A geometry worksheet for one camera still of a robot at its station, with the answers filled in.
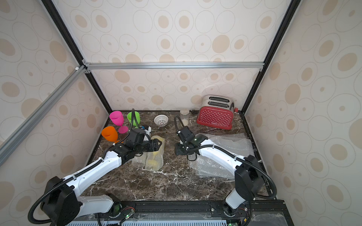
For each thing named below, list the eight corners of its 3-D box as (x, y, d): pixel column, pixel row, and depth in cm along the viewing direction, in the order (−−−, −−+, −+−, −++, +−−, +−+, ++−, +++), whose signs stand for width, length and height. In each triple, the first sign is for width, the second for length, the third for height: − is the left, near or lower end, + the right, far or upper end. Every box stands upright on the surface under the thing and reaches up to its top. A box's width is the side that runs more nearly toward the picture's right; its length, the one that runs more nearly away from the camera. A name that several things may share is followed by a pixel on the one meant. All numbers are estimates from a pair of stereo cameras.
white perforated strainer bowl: (154, 126, 112) (153, 122, 108) (155, 118, 118) (154, 114, 114) (168, 126, 112) (167, 122, 108) (168, 118, 118) (168, 114, 114)
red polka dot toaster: (198, 129, 110) (200, 113, 96) (196, 111, 123) (198, 94, 108) (232, 129, 110) (239, 113, 96) (227, 111, 123) (233, 94, 108)
